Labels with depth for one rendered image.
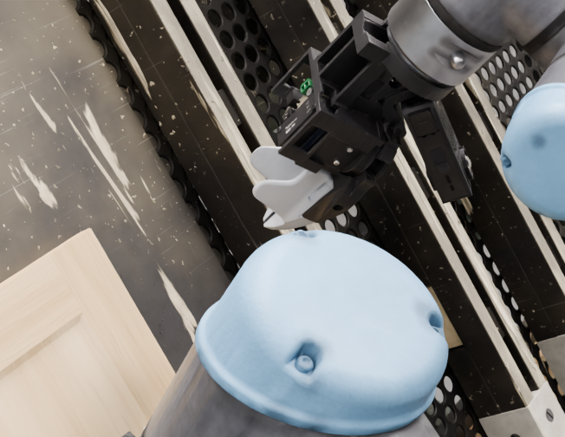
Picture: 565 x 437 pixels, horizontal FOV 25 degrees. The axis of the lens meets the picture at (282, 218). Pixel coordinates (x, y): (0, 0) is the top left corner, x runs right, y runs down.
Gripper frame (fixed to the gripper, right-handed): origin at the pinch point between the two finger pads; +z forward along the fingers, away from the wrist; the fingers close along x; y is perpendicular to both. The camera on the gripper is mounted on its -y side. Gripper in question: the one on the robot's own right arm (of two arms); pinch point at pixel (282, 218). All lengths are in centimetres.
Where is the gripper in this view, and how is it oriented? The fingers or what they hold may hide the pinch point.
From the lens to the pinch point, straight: 104.3
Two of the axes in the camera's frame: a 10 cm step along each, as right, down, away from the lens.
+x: 0.8, 7.5, -6.6
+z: -5.9, 5.7, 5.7
